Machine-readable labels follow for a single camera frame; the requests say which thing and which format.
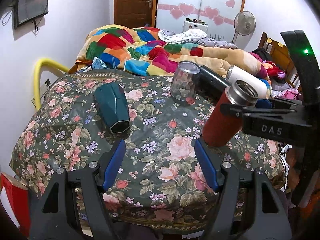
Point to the black thermos bottle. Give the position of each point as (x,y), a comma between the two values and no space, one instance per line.
(210,80)

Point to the clear glass cup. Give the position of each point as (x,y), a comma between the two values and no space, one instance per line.
(184,82)

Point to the white small appliance box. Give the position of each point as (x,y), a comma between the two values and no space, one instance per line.
(195,24)

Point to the brown wooden door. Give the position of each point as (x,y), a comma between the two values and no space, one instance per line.
(135,13)

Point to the grey white crumpled sheet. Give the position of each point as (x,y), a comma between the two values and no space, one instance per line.
(196,36)

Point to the red plush toy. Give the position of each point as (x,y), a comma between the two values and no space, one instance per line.
(273,70)

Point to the wooden bed headboard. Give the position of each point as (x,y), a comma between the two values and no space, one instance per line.
(280,56)

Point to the standing electric fan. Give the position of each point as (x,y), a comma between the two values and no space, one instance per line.
(244,24)

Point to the colourful patchwork blanket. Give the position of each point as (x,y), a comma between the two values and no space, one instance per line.
(140,51)

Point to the red paper bag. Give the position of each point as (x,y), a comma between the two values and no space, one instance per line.
(14,198)

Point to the dark green faceted cup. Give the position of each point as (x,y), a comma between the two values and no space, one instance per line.
(111,105)

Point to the white thermos bottle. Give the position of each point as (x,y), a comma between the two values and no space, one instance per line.
(235,73)

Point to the red thermos cup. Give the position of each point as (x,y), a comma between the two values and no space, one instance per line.
(222,125)

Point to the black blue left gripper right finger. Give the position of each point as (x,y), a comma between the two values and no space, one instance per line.
(248,206)

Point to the yellow foam tube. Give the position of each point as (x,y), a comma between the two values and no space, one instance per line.
(44,65)

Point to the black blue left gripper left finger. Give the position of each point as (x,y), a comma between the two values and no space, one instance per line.
(56,215)

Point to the frosted sliding wardrobe with hearts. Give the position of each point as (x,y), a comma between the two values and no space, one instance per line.
(218,15)

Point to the floral tablecloth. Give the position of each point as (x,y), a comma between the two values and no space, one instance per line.
(159,184)

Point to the small wall mounted monitor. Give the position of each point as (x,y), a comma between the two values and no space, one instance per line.
(28,10)

